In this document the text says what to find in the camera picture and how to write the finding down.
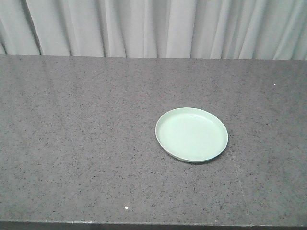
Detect light green round plate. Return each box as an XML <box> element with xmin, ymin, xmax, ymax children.
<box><xmin>155</xmin><ymin>107</ymin><xmax>228</xmax><ymax>163</ymax></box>

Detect white pleated curtain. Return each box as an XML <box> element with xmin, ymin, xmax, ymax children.
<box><xmin>0</xmin><ymin>0</ymin><xmax>307</xmax><ymax>60</ymax></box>

